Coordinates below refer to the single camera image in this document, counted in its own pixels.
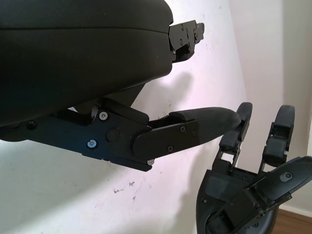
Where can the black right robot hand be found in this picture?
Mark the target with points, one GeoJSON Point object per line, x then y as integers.
{"type": "Point", "coordinates": [243, 190]}

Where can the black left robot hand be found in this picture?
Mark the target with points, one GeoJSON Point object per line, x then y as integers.
{"type": "Point", "coordinates": [73, 53]}

